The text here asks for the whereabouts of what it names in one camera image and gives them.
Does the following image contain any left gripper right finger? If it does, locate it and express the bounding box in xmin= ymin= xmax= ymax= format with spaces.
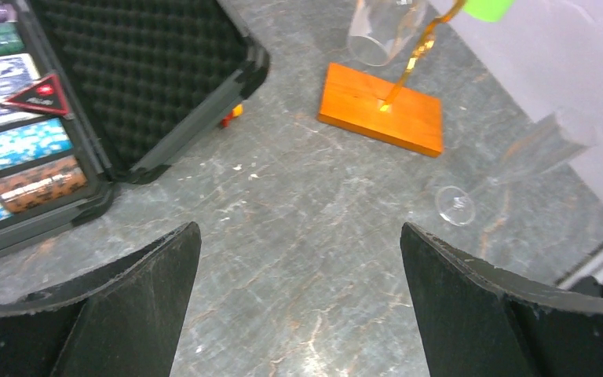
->
xmin=400 ymin=222 xmax=603 ymax=376

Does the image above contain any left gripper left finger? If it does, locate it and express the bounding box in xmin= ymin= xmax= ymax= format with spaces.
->
xmin=0 ymin=222 xmax=202 ymax=376

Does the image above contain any clear flute wine glass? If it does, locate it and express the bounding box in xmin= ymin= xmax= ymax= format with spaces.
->
xmin=435 ymin=108 xmax=600 ymax=226

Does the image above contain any clear round wine glass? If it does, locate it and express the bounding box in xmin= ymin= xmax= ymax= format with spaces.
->
xmin=346 ymin=0 xmax=428 ymax=67

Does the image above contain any green wine glass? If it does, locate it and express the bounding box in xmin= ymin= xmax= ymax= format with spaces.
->
xmin=462 ymin=0 xmax=514 ymax=23

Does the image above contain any red yellow small toy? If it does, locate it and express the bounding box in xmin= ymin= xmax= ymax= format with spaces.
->
xmin=221 ymin=104 xmax=243 ymax=128

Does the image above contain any red all-in triangle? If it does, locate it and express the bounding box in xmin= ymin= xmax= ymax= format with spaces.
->
xmin=0 ymin=72 xmax=71 ymax=117

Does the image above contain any black poker chip case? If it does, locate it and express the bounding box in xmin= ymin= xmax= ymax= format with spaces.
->
xmin=0 ymin=0 xmax=270 ymax=257

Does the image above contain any gold wire glass rack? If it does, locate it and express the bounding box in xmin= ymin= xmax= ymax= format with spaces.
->
xmin=317 ymin=1 xmax=465 ymax=157

